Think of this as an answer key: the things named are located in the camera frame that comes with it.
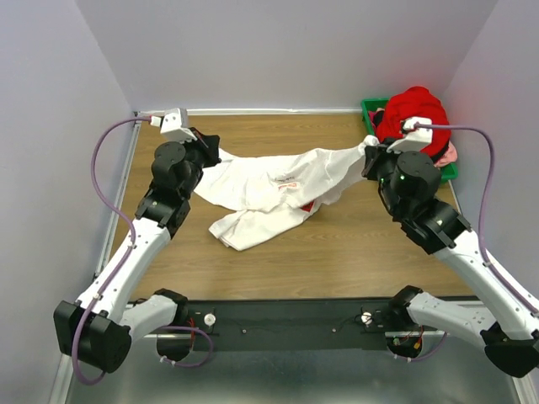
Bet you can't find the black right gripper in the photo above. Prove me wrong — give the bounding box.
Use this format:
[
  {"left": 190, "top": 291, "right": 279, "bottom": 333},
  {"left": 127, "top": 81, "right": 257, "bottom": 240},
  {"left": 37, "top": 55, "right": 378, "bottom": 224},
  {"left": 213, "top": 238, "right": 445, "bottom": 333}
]
[{"left": 359, "top": 136, "right": 414, "bottom": 216}]

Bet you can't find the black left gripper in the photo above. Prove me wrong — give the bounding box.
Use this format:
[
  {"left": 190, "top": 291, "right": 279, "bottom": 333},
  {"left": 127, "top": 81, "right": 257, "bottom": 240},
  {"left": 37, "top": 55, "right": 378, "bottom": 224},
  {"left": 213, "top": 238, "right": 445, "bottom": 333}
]
[{"left": 175, "top": 128, "right": 223, "bottom": 199}]

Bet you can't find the white t shirt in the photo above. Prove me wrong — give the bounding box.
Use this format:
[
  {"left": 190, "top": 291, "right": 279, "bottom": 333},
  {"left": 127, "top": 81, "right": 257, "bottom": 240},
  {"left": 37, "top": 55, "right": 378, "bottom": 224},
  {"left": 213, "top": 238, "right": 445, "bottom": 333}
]
[{"left": 195, "top": 136, "right": 378, "bottom": 251}]

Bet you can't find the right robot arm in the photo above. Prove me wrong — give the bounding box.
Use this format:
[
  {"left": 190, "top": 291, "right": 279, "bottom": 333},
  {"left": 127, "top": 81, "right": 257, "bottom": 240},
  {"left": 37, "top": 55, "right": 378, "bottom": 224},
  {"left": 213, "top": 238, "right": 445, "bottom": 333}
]
[{"left": 362, "top": 144, "right": 538, "bottom": 378}]

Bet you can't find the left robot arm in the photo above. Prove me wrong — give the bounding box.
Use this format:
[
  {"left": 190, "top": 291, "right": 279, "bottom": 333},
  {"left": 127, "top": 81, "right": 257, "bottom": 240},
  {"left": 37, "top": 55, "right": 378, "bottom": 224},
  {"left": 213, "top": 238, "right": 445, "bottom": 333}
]
[{"left": 53, "top": 129, "right": 221, "bottom": 375}]

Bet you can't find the green plastic bin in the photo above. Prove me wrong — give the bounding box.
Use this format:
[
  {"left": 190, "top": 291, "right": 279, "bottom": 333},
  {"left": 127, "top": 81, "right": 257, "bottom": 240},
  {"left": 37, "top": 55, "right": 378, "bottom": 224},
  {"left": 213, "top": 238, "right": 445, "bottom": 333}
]
[{"left": 360, "top": 98, "right": 458, "bottom": 183}]

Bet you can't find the red t shirt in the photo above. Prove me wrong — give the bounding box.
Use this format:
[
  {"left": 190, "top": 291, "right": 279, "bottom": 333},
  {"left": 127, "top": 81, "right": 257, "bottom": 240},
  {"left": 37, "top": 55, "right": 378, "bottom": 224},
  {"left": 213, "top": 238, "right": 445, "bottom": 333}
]
[{"left": 375, "top": 86, "right": 452, "bottom": 159}]

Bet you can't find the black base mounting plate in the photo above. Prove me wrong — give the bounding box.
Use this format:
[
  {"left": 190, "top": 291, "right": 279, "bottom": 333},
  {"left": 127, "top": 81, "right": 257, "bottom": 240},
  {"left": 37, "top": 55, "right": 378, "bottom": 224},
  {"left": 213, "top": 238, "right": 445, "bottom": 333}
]
[{"left": 155, "top": 297, "right": 439, "bottom": 363}]

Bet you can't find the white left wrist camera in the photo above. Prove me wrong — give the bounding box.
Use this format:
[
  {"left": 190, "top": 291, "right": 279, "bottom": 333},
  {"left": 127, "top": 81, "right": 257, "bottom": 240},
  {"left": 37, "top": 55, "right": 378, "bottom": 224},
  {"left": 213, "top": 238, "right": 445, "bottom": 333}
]
[{"left": 150, "top": 108, "right": 197, "bottom": 143}]

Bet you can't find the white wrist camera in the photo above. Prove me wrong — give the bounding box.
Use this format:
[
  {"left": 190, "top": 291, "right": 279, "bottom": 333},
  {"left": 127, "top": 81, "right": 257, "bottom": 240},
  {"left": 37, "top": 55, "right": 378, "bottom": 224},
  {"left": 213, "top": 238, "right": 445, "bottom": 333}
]
[
  {"left": 388, "top": 117, "right": 433, "bottom": 153},
  {"left": 150, "top": 108, "right": 197, "bottom": 143}
]

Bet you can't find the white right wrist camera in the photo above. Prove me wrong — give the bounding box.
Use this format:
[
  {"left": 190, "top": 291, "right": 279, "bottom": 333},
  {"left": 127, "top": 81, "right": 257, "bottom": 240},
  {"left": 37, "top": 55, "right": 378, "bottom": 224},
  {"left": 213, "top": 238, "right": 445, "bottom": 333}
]
[{"left": 388, "top": 117, "right": 433, "bottom": 153}]

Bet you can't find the aluminium frame rail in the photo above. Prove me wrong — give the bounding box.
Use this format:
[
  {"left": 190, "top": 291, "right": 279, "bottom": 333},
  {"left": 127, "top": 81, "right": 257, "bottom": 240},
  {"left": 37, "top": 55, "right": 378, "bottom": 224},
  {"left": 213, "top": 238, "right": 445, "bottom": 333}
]
[{"left": 90, "top": 112, "right": 145, "bottom": 278}]

